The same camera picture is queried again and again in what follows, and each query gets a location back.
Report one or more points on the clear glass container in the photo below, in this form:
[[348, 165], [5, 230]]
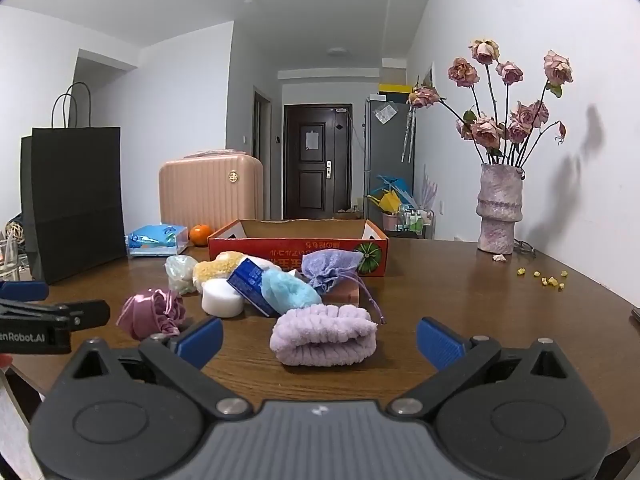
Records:
[[10, 260]]

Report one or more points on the lilac fluffy headband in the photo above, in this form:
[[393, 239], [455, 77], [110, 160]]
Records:
[[320, 337]]

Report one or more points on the blue tissue pack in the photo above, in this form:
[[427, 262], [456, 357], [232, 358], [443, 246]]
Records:
[[155, 240]]

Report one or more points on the pink satin scrunchie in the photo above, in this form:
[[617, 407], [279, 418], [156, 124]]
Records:
[[145, 312]]

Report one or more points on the pink ribbed suitcase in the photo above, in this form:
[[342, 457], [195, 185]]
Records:
[[210, 190]]

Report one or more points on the small blue packet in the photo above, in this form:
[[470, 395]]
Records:
[[247, 280]]

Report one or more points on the yellow plush toy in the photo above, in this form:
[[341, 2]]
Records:
[[215, 270]]

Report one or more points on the rattan ball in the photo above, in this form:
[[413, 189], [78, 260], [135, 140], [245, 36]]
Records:
[[15, 229]]

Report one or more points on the iridescent white pouch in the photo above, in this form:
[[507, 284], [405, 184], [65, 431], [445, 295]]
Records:
[[180, 272]]

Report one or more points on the white wall panel box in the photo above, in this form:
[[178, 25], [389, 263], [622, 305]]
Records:
[[427, 76]]

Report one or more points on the pink sponge block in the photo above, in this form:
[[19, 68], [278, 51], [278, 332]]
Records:
[[345, 292]]

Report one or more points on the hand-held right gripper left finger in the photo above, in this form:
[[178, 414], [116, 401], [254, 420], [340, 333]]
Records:
[[200, 342]]

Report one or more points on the bunch of dried pink roses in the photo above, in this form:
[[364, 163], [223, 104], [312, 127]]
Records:
[[487, 130]]

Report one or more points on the light blue plush toy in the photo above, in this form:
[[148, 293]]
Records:
[[287, 292]]

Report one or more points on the yellow box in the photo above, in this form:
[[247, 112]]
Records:
[[395, 89]]

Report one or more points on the grey refrigerator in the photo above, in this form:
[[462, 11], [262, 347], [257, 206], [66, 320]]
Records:
[[387, 150]]

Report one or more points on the scattered yellow crumbs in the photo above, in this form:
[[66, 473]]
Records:
[[547, 280]]

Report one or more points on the pink bin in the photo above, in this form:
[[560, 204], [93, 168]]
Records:
[[390, 221]]

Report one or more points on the cart with bottles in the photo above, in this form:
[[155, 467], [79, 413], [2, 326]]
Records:
[[415, 220]]

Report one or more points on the red cardboard box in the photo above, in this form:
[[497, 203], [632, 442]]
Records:
[[300, 246]]

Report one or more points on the dark brown entrance door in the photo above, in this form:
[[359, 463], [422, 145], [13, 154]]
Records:
[[315, 180]]

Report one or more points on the hanging clear umbrella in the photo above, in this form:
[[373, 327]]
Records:
[[409, 135]]

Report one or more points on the black paper bag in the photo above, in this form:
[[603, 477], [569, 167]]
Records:
[[75, 200]]

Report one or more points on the pink textured vase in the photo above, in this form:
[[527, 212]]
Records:
[[497, 210]]

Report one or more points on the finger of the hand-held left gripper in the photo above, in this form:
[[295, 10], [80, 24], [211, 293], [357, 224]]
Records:
[[75, 314], [25, 291]]

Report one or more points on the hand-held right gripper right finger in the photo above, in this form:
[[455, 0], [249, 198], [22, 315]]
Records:
[[440, 342]]

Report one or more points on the orange fruit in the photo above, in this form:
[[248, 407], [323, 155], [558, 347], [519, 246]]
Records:
[[201, 235]]

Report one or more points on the purple feathery decoration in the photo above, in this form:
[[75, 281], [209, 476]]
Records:
[[429, 187]]

